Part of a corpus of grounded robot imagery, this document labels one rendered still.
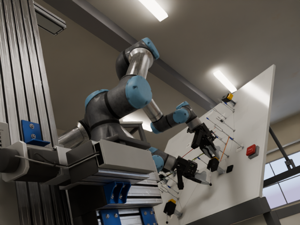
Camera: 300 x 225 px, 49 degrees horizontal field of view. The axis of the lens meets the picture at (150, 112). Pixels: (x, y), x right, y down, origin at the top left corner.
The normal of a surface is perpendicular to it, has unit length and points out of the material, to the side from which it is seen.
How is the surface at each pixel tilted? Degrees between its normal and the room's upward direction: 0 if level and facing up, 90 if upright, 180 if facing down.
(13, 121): 90
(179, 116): 114
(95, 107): 92
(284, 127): 90
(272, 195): 90
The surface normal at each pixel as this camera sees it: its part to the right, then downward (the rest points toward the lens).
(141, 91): 0.82, -0.36
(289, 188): -0.48, -0.22
